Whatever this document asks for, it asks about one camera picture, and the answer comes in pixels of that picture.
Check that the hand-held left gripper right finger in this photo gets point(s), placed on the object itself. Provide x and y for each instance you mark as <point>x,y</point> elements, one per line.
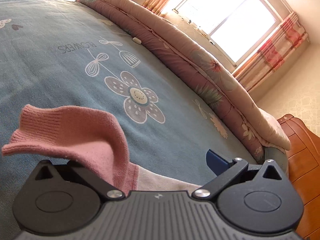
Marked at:
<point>217,161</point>

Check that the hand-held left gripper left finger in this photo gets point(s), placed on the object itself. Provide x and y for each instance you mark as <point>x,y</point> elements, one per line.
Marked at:
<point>95,180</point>

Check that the pink and cream knit sweater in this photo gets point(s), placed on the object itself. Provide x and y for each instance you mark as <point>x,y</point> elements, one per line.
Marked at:
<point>87,135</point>

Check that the blue-green pillow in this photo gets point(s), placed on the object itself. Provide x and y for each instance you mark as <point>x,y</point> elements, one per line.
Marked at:
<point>276,157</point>

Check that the wooden bed headboard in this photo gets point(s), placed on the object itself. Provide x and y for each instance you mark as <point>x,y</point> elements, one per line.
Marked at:
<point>305,167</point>

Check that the folded pink floral quilt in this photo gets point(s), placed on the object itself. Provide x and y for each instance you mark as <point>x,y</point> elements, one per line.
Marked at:
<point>187,62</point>

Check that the blue floral bed sheet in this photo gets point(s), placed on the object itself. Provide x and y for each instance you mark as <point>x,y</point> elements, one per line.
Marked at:
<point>37,67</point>

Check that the small white oblong object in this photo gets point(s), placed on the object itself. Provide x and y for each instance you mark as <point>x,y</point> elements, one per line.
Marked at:
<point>136,40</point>

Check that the window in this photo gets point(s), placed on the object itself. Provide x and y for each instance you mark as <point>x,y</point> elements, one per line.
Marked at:
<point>225,10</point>

